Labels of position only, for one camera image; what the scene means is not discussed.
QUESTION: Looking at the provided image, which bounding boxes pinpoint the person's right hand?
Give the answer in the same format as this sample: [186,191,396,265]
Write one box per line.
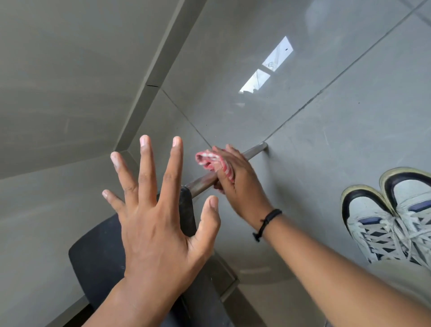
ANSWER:
[211,144,274,230]

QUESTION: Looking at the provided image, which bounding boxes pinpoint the person's left hand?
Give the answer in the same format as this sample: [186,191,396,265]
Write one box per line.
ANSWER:
[102,134,221,294]

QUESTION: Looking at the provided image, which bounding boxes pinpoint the red white checkered cloth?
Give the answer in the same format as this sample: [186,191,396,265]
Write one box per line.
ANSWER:
[195,150,236,185]

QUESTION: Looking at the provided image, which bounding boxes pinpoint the dark plastic chair metal legs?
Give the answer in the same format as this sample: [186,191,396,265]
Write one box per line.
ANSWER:
[68,141,268,327]

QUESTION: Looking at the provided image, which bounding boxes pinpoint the person's right forearm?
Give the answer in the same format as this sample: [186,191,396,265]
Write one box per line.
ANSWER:
[261,215,431,327]

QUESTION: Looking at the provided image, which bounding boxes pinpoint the person's left white sneaker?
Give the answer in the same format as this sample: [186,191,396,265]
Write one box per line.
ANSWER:
[340,184,419,265]

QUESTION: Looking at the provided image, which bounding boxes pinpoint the person's white sneaker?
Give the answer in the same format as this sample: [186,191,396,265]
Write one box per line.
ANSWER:
[379,167,431,267]
[340,184,419,265]

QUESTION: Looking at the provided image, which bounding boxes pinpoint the person's right white sneaker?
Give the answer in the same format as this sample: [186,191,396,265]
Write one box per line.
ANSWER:
[379,167,431,267]

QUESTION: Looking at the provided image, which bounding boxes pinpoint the person's beige trousers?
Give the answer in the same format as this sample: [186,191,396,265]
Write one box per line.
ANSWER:
[366,258,431,301]

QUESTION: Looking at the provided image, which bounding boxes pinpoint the black wrist bracelet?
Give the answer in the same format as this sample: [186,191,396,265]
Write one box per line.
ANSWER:
[252,208,283,243]

